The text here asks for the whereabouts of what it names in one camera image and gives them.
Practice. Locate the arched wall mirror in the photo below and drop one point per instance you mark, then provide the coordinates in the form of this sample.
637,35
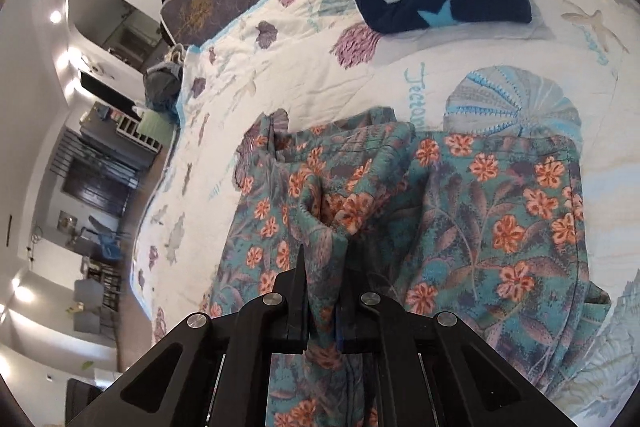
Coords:
118,28

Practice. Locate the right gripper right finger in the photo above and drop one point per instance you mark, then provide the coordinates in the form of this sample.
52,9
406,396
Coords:
429,371

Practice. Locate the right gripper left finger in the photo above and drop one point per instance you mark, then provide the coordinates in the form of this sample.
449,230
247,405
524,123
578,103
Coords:
210,372

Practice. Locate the teal floral patterned garment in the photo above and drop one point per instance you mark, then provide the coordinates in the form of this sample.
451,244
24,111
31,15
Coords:
488,227

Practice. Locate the blue grey clothes pile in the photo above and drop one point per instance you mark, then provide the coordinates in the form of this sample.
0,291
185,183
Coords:
162,83

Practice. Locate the white seashell quilt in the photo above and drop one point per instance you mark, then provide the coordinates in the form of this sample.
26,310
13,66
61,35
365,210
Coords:
572,72

